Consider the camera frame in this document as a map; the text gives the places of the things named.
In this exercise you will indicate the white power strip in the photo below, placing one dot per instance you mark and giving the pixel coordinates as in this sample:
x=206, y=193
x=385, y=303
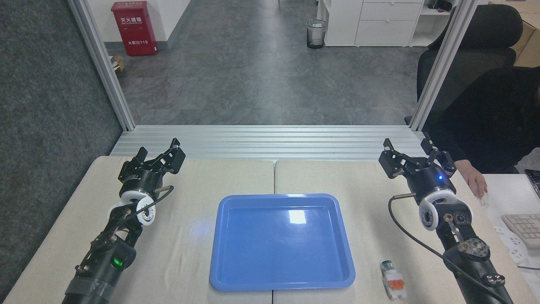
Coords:
x=510, y=247

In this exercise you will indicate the white orange switch part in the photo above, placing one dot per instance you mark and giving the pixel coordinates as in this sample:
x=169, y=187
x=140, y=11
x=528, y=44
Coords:
x=393, y=282

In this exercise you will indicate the white open shelf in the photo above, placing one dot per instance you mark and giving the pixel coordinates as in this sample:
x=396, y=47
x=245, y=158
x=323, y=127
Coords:
x=432, y=25

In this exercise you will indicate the red fire extinguisher box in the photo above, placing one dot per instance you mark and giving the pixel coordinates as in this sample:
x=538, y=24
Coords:
x=134, y=27

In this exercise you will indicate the white drawer cabinet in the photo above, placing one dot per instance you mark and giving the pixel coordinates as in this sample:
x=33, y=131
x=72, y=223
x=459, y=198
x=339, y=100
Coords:
x=375, y=23

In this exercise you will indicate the silver aluminium rail platform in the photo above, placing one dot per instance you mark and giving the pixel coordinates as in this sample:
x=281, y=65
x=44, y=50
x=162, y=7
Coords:
x=270, y=141

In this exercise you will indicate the person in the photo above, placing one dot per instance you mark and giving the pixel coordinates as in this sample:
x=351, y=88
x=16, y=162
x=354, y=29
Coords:
x=489, y=118

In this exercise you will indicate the black office chair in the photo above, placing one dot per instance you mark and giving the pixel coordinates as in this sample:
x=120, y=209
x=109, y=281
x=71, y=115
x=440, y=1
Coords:
x=485, y=46

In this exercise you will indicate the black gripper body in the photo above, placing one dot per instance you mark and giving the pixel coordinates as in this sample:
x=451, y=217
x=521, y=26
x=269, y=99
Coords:
x=141, y=180
x=430, y=181

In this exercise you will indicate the beige keyboard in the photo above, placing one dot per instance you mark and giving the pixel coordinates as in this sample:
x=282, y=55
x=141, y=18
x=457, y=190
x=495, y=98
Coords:
x=525, y=228

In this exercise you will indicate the grey mesh trash bin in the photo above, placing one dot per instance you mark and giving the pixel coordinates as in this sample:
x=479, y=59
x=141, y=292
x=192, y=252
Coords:
x=316, y=33

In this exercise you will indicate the blue plastic tray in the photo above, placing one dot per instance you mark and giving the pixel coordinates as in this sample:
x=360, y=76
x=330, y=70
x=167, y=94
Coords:
x=278, y=245

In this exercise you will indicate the dark flat device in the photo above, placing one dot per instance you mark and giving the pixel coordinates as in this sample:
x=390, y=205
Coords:
x=533, y=181

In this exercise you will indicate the silver aluminium post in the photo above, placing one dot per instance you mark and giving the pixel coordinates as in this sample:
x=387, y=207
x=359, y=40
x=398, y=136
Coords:
x=101, y=63
x=443, y=63

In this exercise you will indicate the small cardboard box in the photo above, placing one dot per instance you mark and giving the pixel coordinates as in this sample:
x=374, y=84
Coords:
x=118, y=63

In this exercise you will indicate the person's hand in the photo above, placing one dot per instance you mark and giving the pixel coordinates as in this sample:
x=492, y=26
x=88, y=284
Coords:
x=476, y=179

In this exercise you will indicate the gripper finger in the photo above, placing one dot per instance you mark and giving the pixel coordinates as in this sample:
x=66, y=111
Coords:
x=390, y=164
x=141, y=154
x=445, y=161
x=173, y=159

